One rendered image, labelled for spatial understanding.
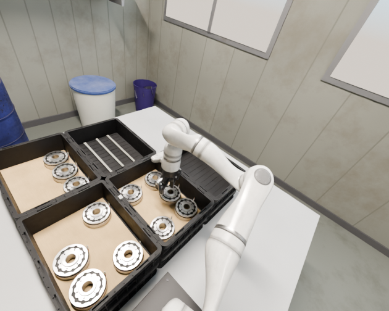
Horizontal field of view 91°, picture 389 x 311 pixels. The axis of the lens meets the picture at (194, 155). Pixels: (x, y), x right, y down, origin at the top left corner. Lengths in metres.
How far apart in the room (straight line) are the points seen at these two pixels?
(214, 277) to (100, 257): 0.46
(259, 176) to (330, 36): 1.71
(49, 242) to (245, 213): 0.70
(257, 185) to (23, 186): 0.97
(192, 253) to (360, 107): 1.82
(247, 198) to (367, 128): 1.78
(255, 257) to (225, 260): 0.59
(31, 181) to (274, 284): 1.18
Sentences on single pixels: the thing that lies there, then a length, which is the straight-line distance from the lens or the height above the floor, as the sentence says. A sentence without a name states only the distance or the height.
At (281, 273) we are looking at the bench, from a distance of 1.13.
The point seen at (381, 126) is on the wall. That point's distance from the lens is 2.23.
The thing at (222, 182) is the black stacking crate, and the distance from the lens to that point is 1.11.
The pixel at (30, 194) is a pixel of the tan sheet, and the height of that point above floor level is 0.83.
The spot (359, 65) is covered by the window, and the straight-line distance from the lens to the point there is 2.12.
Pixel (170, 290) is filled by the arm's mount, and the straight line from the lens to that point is 0.85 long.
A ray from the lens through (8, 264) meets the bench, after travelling 1.08.
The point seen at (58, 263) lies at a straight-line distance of 0.83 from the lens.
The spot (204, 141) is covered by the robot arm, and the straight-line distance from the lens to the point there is 0.62.
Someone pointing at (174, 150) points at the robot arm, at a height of 1.17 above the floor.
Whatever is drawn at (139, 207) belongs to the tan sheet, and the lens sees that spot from 0.92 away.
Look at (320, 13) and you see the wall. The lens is 2.18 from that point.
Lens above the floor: 1.60
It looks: 40 degrees down
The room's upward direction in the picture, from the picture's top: 15 degrees clockwise
